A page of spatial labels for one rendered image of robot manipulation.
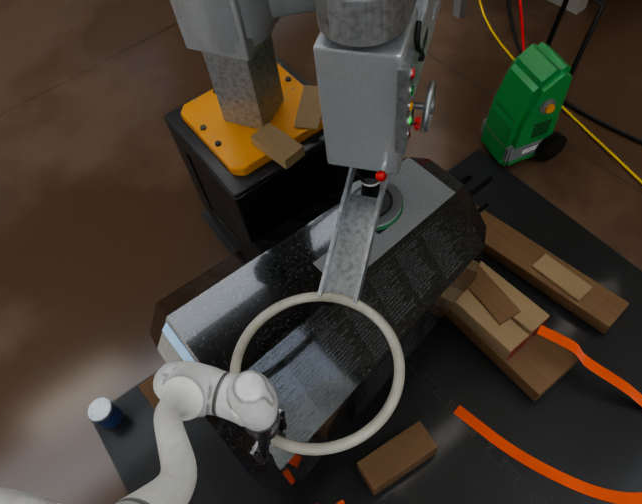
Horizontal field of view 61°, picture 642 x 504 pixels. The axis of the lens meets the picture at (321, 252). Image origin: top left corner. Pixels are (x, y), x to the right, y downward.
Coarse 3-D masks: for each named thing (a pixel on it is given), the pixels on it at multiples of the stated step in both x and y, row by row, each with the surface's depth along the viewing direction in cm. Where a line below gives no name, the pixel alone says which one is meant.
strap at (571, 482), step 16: (544, 336) 222; (560, 336) 222; (576, 352) 220; (592, 368) 223; (624, 384) 220; (640, 400) 221; (464, 416) 228; (480, 432) 224; (512, 448) 219; (528, 464) 216; (544, 464) 215; (560, 480) 211; (576, 480) 211; (592, 496) 207; (608, 496) 207; (624, 496) 206; (640, 496) 206
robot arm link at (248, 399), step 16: (224, 384) 122; (240, 384) 117; (256, 384) 117; (224, 400) 120; (240, 400) 116; (256, 400) 116; (272, 400) 121; (224, 416) 122; (240, 416) 119; (256, 416) 118; (272, 416) 123
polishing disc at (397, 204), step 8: (352, 184) 196; (360, 184) 195; (392, 184) 194; (352, 192) 194; (360, 192) 194; (392, 192) 192; (384, 200) 191; (392, 200) 190; (400, 200) 190; (384, 208) 189; (392, 208) 188; (400, 208) 188; (384, 216) 187; (392, 216) 187; (384, 224) 186
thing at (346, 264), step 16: (352, 176) 176; (384, 192) 175; (352, 208) 175; (368, 208) 174; (336, 224) 170; (352, 224) 174; (368, 224) 173; (336, 240) 171; (352, 240) 172; (368, 240) 167; (336, 256) 172; (352, 256) 171; (368, 256) 167; (336, 272) 170; (352, 272) 169; (320, 288) 165; (336, 288) 169; (352, 288) 168
